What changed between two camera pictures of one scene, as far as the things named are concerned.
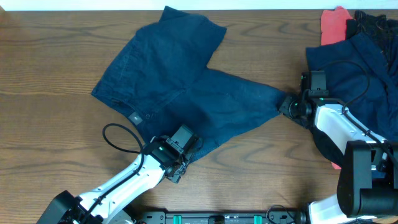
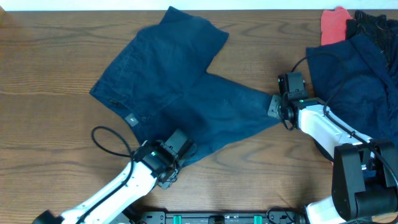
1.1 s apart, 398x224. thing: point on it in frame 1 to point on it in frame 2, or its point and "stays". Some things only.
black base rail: x=163 y=218 stays
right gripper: x=284 y=107 to x=274 y=103
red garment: x=333 y=25 stays
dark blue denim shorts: x=160 y=77 stays
